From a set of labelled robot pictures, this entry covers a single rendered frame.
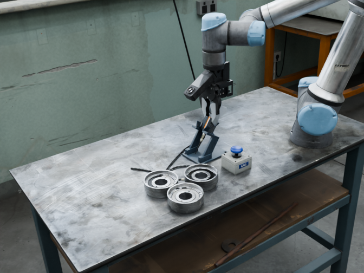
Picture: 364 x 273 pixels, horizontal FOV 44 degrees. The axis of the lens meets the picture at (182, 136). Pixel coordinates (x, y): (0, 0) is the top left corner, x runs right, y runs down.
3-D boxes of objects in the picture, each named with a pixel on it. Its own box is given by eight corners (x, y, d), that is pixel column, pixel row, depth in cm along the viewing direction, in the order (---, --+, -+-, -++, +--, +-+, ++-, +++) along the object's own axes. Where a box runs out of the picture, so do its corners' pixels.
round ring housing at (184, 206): (206, 213, 126) (206, 201, 124) (168, 216, 126) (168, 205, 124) (201, 192, 135) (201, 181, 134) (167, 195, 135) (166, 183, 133)
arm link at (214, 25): (227, 17, 132) (198, 17, 134) (226, 53, 138) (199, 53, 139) (230, 12, 139) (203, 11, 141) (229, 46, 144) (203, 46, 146)
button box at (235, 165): (235, 175, 143) (235, 162, 141) (221, 166, 148) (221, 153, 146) (254, 167, 147) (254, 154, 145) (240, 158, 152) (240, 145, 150)
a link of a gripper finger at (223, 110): (231, 123, 152) (228, 97, 149) (217, 129, 149) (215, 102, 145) (224, 121, 154) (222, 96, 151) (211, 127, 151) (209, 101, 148)
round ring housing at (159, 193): (179, 199, 133) (178, 187, 131) (143, 200, 133) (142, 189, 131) (178, 180, 142) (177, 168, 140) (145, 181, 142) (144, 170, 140)
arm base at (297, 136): (309, 125, 172) (311, 102, 168) (342, 140, 161) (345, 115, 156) (280, 137, 165) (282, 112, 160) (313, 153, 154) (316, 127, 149)
